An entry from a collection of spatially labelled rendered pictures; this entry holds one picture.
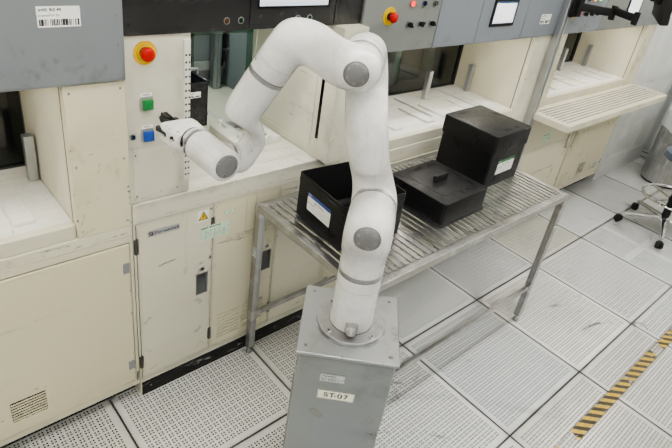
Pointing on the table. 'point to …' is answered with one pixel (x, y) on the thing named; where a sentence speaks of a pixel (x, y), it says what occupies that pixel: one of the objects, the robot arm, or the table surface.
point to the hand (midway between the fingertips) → (166, 119)
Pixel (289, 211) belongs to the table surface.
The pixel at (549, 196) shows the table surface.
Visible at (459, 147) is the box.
